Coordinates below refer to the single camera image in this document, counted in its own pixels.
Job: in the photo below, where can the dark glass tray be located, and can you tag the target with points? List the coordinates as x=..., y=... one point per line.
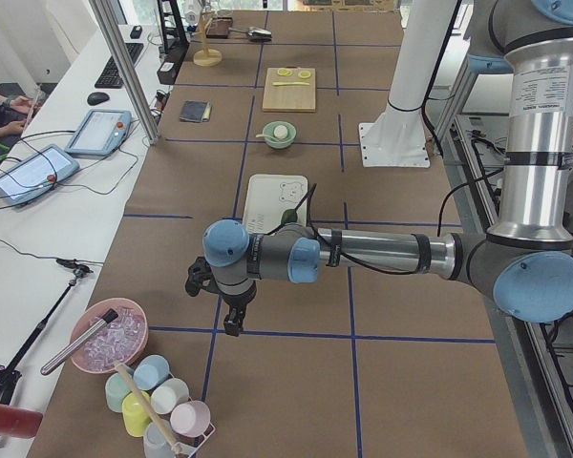
x=219, y=28

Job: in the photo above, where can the blue teach pendant far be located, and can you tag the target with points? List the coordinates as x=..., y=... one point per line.
x=100, y=133

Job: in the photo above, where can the yellow sponge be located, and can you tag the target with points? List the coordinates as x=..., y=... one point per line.
x=207, y=113

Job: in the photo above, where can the white steamed bun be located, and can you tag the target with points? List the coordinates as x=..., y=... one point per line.
x=280, y=131

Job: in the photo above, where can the black tripod stick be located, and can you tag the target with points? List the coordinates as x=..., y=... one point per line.
x=9, y=375

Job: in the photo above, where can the steel tube tool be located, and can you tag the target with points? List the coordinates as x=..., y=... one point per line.
x=68, y=351

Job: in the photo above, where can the aluminium frame post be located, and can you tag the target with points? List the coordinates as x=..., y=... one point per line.
x=106, y=19

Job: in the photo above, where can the bamboo cutting board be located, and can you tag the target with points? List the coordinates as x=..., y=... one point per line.
x=295, y=99

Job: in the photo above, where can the blue teach pendant near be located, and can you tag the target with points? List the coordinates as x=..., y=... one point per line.
x=36, y=175

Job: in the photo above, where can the white ceramic spoon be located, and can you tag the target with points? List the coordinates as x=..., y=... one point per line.
x=270, y=138

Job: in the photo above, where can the wooden stick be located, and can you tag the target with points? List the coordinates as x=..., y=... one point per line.
x=176, y=446

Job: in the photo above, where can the white wire cup rack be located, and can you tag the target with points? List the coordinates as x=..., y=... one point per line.
x=197, y=441

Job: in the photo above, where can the black computer mouse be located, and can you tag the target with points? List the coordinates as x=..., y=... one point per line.
x=97, y=98

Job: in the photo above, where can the lemon slice upper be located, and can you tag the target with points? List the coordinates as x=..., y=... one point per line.
x=284, y=72

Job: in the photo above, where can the yellow plastic knife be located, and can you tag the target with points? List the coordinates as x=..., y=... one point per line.
x=290, y=83

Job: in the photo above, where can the wooden mug tree stand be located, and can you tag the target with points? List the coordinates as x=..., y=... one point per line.
x=206, y=57

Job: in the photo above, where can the pink cup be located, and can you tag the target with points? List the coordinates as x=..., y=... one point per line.
x=190, y=419

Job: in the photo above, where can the green lime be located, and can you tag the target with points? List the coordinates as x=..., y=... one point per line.
x=289, y=216

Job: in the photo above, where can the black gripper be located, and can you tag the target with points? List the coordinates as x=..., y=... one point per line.
x=236, y=301

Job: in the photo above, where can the white cup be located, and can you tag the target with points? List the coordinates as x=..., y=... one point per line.
x=168, y=395

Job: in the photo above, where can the steel scoop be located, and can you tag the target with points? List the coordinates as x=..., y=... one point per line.
x=254, y=34

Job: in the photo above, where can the red bottle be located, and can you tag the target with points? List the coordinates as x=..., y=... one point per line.
x=19, y=422

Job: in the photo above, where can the cream bear serving tray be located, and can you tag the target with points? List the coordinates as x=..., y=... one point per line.
x=268, y=197

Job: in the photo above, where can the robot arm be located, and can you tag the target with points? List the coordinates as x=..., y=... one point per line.
x=523, y=261

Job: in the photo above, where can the yellow cup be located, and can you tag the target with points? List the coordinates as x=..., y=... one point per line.
x=135, y=417

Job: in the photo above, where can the pink bowl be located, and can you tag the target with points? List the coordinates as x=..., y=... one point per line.
x=91, y=315

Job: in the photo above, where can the mint green cup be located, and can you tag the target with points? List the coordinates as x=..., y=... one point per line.
x=116, y=390

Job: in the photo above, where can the light blue cup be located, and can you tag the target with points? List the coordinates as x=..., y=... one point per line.
x=151, y=372

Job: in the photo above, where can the clear crinkled plastic ice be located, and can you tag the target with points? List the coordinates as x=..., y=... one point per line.
x=118, y=341

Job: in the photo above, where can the mint green bowl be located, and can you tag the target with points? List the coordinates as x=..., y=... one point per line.
x=286, y=142

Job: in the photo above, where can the blue teach pendant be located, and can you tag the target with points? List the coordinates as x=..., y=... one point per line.
x=36, y=175
x=100, y=133

